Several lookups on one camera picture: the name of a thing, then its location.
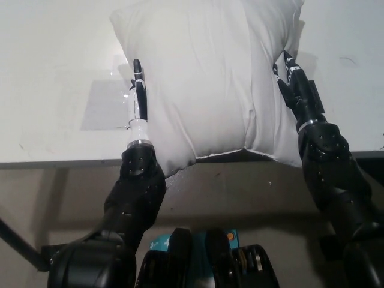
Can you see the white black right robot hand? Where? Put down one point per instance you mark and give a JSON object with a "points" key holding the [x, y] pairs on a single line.
{"points": [[303, 93]]}

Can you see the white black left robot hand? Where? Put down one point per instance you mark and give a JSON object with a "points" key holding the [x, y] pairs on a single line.
{"points": [[138, 111]]}

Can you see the white square pillow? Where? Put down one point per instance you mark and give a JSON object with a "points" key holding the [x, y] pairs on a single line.
{"points": [[210, 90]]}

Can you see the black robot legs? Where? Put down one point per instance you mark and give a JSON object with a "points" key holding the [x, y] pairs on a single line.
{"points": [[210, 264]]}

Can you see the clear plastic sheet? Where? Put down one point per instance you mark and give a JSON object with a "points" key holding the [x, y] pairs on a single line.
{"points": [[102, 105]]}

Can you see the black metal bar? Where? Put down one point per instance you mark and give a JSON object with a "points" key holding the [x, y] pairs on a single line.
{"points": [[21, 243]]}

